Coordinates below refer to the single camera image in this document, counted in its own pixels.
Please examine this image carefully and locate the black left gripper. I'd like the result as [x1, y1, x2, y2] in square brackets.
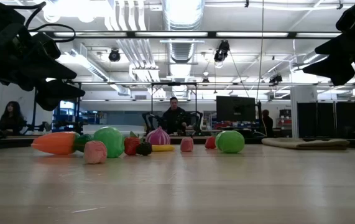
[0, 21, 86, 112]

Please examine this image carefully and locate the orange toy carrot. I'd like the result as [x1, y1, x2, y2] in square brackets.
[30, 131, 93, 156]

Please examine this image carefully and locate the green toy cabbage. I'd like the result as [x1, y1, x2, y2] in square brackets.
[92, 126, 125, 159]

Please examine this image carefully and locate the pink toy fruit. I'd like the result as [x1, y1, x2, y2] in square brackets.
[180, 136, 195, 152]
[83, 140, 108, 165]

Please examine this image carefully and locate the purple toy onion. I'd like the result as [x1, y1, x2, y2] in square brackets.
[145, 126, 172, 146]

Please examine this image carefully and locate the yellow toy banana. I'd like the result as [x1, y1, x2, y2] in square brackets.
[151, 144, 175, 152]

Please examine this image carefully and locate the round green toy fruit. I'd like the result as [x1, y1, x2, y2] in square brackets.
[214, 129, 246, 154]

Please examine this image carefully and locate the small red toy tomato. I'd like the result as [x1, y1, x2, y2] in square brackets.
[204, 136, 217, 150]

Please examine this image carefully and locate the blue shelf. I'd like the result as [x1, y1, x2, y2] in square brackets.
[52, 99, 83, 134]

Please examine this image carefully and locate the person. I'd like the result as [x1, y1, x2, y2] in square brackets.
[161, 96, 192, 136]
[261, 109, 275, 138]
[0, 101, 26, 136]

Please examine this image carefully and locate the black room partition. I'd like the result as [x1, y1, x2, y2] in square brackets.
[297, 101, 355, 138]

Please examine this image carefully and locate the beige folded cloth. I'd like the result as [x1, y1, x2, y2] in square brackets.
[260, 137, 351, 151]

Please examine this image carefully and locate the red toy strawberry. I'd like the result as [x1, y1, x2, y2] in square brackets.
[123, 131, 141, 156]

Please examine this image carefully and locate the dark toy blackberry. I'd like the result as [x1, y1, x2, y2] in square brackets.
[136, 140, 153, 157]

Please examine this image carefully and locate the black monitor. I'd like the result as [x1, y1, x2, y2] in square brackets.
[216, 95, 256, 123]

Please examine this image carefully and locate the black hanging ceiling camera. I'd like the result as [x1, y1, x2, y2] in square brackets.
[213, 40, 231, 63]
[269, 73, 284, 85]
[108, 48, 121, 63]

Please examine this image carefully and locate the black table edge rail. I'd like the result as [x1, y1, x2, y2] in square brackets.
[0, 135, 355, 150]

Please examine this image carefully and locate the thin hanging cord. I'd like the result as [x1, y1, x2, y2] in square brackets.
[256, 0, 265, 102]

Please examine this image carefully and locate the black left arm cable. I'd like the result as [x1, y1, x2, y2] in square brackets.
[6, 1, 77, 44]

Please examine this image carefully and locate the black overhead rail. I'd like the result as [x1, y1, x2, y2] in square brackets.
[29, 30, 343, 40]

